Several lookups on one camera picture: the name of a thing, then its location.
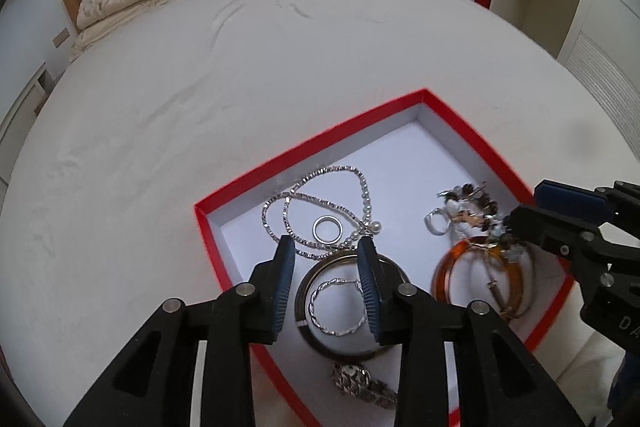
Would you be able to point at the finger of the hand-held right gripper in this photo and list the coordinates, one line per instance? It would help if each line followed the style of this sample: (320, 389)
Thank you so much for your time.
(565, 199)
(545, 227)

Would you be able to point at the amber resin bangle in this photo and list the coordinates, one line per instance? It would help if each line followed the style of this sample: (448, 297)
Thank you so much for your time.
(442, 277)

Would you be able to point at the wall socket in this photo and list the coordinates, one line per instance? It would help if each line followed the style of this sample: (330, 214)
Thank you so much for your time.
(61, 38)

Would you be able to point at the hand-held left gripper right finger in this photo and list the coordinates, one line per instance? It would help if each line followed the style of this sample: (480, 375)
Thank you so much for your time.
(370, 292)

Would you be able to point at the twisted silver bangle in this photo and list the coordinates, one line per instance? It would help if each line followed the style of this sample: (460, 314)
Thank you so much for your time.
(330, 332)

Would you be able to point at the cream pillow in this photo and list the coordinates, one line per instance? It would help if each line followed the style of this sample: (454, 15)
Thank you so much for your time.
(100, 32)

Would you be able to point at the dark blue clothing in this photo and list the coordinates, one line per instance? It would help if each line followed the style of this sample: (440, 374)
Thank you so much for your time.
(625, 392)

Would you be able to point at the white bed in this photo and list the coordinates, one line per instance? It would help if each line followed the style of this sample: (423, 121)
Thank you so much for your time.
(250, 82)

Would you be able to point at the red cardboard box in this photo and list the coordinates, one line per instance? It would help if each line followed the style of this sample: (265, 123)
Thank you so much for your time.
(415, 167)

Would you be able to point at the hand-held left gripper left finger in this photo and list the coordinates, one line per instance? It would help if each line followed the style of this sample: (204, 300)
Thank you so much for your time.
(282, 287)

